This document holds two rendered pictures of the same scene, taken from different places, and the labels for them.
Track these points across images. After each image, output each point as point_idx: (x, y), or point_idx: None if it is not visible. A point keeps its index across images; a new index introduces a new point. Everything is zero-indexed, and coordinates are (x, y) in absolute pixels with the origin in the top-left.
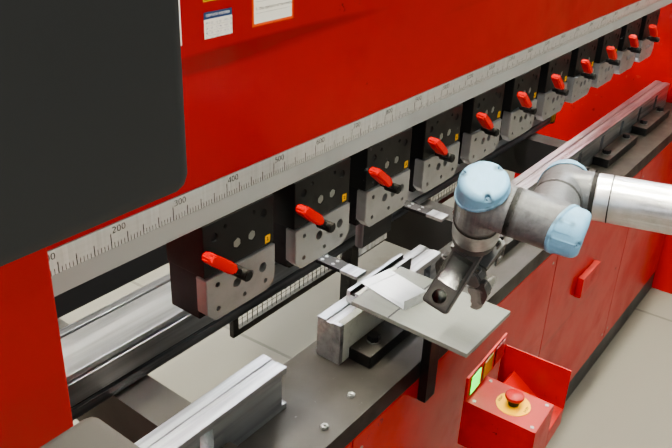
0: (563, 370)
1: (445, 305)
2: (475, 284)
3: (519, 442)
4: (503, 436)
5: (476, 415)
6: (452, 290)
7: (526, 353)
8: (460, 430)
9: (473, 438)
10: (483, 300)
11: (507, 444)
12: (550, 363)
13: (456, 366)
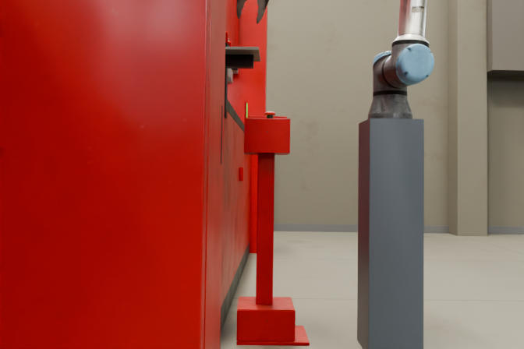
0: (282, 118)
1: None
2: None
3: (282, 129)
4: (272, 131)
5: (253, 125)
6: None
7: (260, 116)
8: (245, 141)
9: (253, 142)
10: (266, 4)
11: (275, 135)
12: (274, 116)
13: (224, 127)
